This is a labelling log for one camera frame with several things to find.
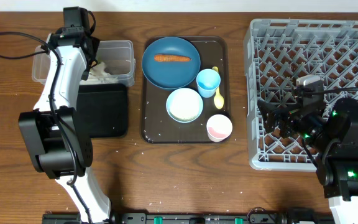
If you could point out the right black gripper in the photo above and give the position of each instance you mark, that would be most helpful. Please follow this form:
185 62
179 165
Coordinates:
289 116

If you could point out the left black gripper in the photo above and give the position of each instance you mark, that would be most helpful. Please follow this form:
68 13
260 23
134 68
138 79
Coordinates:
96 42

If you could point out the white napkin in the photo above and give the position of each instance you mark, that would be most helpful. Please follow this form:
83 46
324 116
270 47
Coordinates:
98 75

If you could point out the pink cup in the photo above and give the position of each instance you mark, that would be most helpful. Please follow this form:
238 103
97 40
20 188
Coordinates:
219 127

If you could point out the light blue cup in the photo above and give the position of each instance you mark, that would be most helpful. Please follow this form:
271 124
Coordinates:
207 80

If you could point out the orange carrot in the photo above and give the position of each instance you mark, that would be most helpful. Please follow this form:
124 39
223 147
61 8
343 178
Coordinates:
171 58

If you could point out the light blue rice bowl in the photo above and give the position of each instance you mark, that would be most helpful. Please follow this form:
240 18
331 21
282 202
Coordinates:
184 105

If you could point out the dark blue plate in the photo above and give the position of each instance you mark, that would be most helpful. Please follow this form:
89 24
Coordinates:
171 75

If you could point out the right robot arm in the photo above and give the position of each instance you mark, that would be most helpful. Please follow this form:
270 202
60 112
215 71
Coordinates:
336 141

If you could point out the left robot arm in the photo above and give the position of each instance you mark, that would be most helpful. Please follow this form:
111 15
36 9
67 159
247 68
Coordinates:
56 139

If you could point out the grey dishwasher rack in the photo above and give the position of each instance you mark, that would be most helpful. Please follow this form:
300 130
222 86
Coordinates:
276 53

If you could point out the clear plastic bin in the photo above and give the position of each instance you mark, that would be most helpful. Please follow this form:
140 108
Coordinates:
118 55

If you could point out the yellow plastic spoon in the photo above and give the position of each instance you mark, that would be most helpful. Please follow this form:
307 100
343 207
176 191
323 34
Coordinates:
218 98

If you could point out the black tray bin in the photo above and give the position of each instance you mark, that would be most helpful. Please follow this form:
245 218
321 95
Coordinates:
104 109

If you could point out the dark brown serving tray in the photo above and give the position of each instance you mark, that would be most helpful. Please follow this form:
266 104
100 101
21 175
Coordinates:
157 127

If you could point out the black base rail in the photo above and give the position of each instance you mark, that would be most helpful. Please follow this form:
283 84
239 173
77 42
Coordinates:
297 216

